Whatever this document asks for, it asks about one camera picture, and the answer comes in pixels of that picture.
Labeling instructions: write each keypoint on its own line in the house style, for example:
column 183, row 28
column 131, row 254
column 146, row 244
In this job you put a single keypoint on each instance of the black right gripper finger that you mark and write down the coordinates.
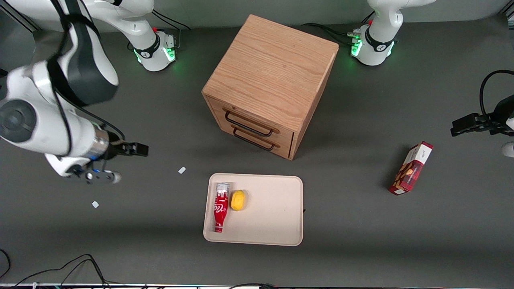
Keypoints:
column 130, row 150
column 144, row 150

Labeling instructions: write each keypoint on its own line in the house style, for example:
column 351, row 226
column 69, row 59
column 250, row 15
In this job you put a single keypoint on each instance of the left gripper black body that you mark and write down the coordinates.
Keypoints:
column 499, row 117

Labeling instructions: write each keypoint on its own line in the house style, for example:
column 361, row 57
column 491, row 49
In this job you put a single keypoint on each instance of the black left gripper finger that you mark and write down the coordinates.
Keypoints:
column 466, row 124

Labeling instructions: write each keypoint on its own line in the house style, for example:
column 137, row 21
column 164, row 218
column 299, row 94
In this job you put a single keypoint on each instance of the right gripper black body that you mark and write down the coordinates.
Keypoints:
column 116, row 149

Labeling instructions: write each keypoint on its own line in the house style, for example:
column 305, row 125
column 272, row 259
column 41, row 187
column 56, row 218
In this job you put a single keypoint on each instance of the red coke bottle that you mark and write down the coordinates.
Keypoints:
column 221, row 208

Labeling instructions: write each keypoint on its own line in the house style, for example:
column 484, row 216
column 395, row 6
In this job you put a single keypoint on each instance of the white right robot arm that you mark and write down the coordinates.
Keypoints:
column 40, row 128

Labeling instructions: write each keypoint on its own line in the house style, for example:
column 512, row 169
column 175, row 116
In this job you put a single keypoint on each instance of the beige plastic tray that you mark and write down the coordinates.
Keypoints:
column 273, row 216

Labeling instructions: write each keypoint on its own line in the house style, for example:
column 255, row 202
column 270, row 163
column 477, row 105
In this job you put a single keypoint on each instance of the red tartan shortbread box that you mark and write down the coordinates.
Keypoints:
column 409, row 172

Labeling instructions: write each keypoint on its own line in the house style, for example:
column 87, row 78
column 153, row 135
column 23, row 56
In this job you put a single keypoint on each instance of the yellow lemon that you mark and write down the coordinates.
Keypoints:
column 238, row 200

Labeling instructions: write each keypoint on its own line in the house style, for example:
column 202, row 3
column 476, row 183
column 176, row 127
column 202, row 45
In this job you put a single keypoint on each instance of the wooden drawer front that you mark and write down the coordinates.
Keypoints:
column 286, row 135
column 286, row 149

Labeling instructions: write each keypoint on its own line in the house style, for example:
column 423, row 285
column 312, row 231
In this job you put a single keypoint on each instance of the wooden two-drawer cabinet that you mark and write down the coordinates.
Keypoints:
column 273, row 68

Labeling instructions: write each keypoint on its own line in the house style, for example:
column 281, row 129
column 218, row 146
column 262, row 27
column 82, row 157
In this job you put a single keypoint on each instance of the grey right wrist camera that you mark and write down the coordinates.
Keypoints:
column 98, row 176

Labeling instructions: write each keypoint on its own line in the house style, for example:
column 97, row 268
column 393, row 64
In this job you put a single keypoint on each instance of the small black bracket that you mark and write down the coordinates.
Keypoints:
column 3, row 72

